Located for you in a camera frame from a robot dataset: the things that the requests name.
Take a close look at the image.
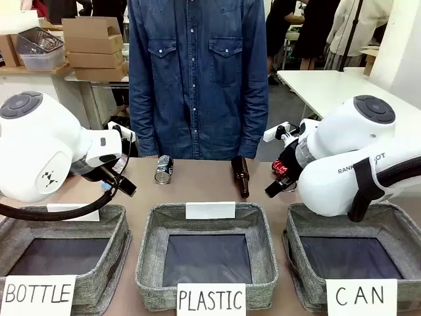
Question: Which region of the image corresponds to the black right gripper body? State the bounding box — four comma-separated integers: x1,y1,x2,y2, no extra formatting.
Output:
278,144,305,185

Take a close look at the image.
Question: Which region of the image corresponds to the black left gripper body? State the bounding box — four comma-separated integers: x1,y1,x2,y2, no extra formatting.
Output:
78,157,123,194

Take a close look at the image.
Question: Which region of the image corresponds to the brown glass bottle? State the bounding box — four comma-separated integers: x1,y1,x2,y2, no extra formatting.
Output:
230,156,252,199

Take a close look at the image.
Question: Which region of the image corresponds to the crushed dark blue can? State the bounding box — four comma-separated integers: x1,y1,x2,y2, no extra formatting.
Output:
153,155,175,185

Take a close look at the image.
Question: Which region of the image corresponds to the person's right forearm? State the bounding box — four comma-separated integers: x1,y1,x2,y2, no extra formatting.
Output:
128,82,159,158

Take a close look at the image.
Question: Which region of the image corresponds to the person's left forearm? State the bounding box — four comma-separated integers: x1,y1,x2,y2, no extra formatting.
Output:
237,82,270,159

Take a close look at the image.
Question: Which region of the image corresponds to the crushed red can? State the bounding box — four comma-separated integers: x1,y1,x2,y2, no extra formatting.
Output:
271,159,289,175

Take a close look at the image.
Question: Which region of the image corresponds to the grey fabric basket bottle label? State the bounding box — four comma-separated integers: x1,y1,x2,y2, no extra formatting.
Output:
0,204,133,307

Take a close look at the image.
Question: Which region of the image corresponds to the grey fabric basket plastic label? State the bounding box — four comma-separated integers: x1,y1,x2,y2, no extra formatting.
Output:
135,201,280,312

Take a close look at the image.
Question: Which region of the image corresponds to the grey fabric basket can label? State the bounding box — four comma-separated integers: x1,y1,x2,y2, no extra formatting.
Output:
282,201,421,313

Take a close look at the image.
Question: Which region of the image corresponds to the paper sign reading can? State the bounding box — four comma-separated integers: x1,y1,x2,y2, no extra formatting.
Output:
325,278,399,316

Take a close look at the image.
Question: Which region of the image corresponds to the blank white card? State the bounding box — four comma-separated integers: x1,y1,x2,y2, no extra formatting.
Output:
185,201,237,221
45,203,101,223

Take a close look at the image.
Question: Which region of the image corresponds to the flat cardboard box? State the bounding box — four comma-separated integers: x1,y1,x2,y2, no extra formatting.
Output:
64,34,124,55
73,61,130,82
66,49,124,69

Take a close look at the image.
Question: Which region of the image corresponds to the wooden board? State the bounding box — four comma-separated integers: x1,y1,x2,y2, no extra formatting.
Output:
0,61,73,77

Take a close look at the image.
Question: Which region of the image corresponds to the person in denim shirt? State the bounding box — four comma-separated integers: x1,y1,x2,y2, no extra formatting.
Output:
126,0,270,161

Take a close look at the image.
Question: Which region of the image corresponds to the clear plastic container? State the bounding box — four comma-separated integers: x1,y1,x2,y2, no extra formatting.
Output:
19,46,66,72

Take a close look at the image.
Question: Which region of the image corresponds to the paper sign reading plastic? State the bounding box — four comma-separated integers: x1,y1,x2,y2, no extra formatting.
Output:
176,282,247,316

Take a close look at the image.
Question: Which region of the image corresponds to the cardboard box with flap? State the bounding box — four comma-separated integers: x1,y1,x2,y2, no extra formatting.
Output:
359,45,381,77

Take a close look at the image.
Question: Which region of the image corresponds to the bystander in black skirt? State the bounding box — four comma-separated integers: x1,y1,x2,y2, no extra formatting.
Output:
291,0,341,70

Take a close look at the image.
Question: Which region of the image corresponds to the bystander in black shirt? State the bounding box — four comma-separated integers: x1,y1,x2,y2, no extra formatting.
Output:
265,0,299,85

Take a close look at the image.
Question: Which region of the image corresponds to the paper sign reading bottle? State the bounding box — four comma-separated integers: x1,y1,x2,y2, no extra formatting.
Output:
0,275,78,316

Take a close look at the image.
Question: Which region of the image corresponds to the open cardboard box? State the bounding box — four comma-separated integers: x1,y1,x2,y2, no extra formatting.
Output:
61,15,123,41

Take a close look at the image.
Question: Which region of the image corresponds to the black tripod pole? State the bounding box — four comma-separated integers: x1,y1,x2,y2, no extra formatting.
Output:
341,0,364,56

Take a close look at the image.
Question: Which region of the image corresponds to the small brown cardboard box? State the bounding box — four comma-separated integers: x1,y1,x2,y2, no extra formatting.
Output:
0,34,21,68

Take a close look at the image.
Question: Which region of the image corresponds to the bystander in cream jacket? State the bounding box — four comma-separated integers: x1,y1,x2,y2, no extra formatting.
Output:
326,0,395,70

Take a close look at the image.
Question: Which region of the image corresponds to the white foam block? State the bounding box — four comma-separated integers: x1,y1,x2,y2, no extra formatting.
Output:
0,9,39,35

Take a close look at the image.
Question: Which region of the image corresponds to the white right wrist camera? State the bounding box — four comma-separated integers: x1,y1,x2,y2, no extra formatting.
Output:
262,122,301,143

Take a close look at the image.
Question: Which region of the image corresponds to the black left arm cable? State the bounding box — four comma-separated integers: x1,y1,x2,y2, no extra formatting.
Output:
0,136,133,222

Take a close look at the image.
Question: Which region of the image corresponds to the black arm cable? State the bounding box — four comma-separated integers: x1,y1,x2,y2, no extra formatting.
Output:
0,136,133,222
374,160,421,189

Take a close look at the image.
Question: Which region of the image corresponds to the black cable strap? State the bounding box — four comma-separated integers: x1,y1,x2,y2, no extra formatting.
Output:
347,157,383,223

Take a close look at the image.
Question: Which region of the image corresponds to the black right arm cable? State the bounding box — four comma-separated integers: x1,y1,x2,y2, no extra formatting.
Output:
374,160,421,189

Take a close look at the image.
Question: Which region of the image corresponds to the metal wire basket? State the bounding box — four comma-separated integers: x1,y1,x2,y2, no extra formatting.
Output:
14,26,65,56

